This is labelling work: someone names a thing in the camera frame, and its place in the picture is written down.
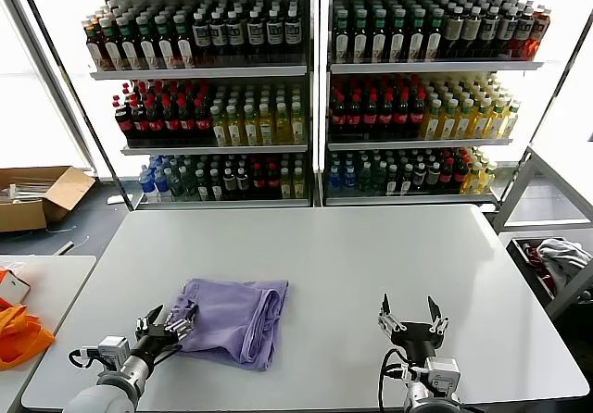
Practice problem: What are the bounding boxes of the black storage bin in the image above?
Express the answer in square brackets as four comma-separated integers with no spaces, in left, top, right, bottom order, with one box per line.
[506,236,593,309]

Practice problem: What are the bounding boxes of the yellow juice bottle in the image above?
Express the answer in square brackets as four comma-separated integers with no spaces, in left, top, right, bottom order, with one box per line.
[210,106,230,148]
[462,161,483,195]
[501,100,523,140]
[472,98,493,141]
[456,98,477,141]
[289,102,307,145]
[478,161,498,194]
[273,103,292,146]
[279,168,295,201]
[242,105,260,147]
[292,167,307,200]
[226,105,245,147]
[486,98,508,140]
[440,98,461,141]
[423,99,446,141]
[258,104,276,146]

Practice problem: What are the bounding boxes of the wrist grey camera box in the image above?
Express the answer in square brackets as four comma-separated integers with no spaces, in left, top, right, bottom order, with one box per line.
[424,357,463,394]
[97,336,132,367]

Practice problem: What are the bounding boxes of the grey metal shelf unit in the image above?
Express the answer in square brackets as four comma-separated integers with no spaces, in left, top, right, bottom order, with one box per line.
[53,0,321,210]
[322,0,580,207]

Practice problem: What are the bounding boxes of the purple t-shirt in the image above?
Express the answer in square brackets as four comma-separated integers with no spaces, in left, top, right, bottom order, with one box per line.
[174,277,291,371]

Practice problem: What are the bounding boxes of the grey metal frame cart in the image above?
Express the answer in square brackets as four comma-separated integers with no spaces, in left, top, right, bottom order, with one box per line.
[490,144,593,322]

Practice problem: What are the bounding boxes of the red cap cola bottle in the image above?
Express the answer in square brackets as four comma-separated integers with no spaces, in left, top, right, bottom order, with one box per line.
[346,93,365,140]
[113,99,135,144]
[264,165,281,201]
[250,165,267,201]
[439,158,456,194]
[162,98,182,144]
[195,99,213,144]
[410,92,428,139]
[453,157,470,194]
[394,92,412,140]
[378,93,397,140]
[330,93,349,140]
[131,99,149,144]
[361,93,381,140]

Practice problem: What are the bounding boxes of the orange fabric bag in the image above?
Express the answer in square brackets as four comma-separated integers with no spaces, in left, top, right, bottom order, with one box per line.
[0,302,57,370]

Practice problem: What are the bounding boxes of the green cap tea bottle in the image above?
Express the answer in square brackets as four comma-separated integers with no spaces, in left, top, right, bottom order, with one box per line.
[388,8,409,64]
[136,15,159,70]
[155,14,177,70]
[407,8,427,63]
[99,17,122,71]
[117,16,141,71]
[352,9,372,64]
[173,13,196,69]
[334,9,353,64]
[370,8,390,64]
[425,7,445,63]

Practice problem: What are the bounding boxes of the left wrist grey camera box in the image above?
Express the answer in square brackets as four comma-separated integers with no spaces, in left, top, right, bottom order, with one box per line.
[97,336,132,367]

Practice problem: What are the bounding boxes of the green tinted bottle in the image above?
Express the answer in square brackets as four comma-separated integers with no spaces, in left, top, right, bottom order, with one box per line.
[372,161,388,196]
[183,167,198,202]
[169,167,185,202]
[358,161,374,196]

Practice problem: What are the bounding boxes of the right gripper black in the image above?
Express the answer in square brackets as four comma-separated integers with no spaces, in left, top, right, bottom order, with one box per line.
[377,293,449,363]

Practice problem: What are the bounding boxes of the dark bottle grey label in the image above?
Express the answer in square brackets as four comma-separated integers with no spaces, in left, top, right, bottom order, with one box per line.
[462,6,484,59]
[444,6,466,60]

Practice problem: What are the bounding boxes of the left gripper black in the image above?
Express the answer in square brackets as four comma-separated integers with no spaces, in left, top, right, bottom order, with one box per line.
[132,304,200,363]

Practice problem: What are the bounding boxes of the right wrist grey camera box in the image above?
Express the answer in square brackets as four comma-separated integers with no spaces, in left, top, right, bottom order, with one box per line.
[424,357,463,394]

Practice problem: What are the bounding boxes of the blue water bottle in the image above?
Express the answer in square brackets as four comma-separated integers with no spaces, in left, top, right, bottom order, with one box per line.
[342,162,358,196]
[327,161,343,196]
[138,166,157,203]
[154,168,170,203]

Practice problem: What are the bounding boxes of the dark bottle navy label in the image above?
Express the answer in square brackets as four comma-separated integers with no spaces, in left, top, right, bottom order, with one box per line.
[515,6,536,58]
[481,6,502,59]
[226,10,246,63]
[246,9,266,62]
[209,11,230,64]
[498,6,519,58]
[283,8,302,61]
[265,9,284,62]
[191,12,213,65]

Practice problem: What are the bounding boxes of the dark window frame post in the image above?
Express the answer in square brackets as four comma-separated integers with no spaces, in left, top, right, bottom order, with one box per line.
[12,0,137,210]
[525,6,593,150]

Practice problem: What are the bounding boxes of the red garment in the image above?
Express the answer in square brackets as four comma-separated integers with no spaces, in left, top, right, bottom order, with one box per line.
[522,242,557,295]

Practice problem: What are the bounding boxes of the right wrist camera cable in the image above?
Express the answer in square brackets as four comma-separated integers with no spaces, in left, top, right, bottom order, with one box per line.
[378,348,416,413]

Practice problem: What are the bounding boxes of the small white orange box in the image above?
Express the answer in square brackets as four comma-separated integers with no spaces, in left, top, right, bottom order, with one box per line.
[0,267,32,304]

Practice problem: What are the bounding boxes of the grey white garment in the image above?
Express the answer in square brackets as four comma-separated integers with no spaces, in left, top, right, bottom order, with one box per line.
[536,238,593,290]

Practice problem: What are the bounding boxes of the reddish tea bottle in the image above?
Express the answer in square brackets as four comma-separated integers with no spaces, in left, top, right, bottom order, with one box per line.
[82,19,106,72]

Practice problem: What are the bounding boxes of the dark bottle white cap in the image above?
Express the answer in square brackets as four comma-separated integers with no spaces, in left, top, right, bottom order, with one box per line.
[208,169,224,202]
[195,169,211,202]
[385,164,401,196]
[426,162,442,195]
[399,163,415,195]
[412,162,428,195]
[235,167,252,201]
[222,167,238,201]

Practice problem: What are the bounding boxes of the red drink bottle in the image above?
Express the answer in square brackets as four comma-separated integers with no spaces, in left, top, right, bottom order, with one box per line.
[532,8,553,58]

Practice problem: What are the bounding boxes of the open cardboard box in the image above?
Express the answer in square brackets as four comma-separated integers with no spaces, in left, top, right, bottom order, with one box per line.
[0,166,96,233]

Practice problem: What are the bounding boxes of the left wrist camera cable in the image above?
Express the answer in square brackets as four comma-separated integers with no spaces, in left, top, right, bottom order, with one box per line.
[68,345,104,369]

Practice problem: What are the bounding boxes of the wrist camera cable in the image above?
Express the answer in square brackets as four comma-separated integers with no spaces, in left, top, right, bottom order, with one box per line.
[68,345,104,369]
[378,348,416,413]

